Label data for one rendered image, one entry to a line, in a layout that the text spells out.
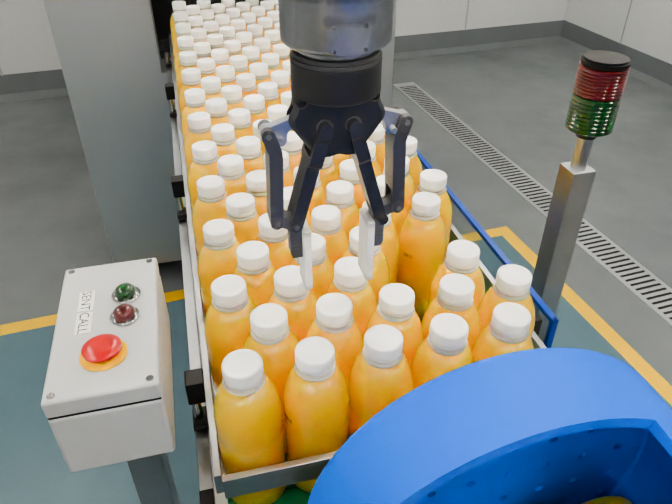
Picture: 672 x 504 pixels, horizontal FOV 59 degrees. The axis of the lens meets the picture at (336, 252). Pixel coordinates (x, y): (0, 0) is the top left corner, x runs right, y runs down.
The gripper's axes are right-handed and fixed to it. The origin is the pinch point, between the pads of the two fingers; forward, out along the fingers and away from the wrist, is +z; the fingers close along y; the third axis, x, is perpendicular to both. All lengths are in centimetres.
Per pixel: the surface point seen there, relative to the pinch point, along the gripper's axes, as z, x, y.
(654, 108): 115, 262, 282
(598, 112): -3.7, 17.2, 40.4
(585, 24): 97, 392, 311
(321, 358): 6.6, -7.6, -3.4
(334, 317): 6.8, -2.0, -0.7
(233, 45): 7, 95, 0
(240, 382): 7.2, -8.2, -11.2
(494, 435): -7.0, -28.8, 1.8
